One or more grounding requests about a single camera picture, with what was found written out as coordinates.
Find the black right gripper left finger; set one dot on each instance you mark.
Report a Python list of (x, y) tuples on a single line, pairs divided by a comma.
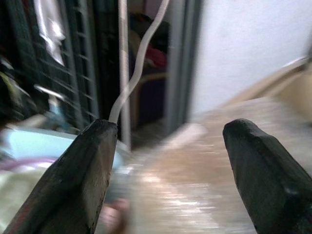
[(80, 180)]

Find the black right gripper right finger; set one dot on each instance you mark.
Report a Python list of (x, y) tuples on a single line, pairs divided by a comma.
[(265, 180)]

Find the light blue plastic stool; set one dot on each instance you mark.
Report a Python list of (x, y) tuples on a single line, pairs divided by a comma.
[(34, 143)]

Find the white upright pole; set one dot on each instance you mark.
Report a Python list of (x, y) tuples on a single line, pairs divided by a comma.
[(123, 73)]

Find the dark green slatted crate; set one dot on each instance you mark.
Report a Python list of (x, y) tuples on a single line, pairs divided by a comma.
[(73, 61)]

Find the red garment on shelf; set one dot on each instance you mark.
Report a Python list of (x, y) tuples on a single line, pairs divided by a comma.
[(157, 57)]

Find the white hanging garment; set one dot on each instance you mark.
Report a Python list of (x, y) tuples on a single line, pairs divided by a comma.
[(51, 29)]

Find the grey door frame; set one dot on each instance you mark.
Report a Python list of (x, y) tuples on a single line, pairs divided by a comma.
[(185, 61)]

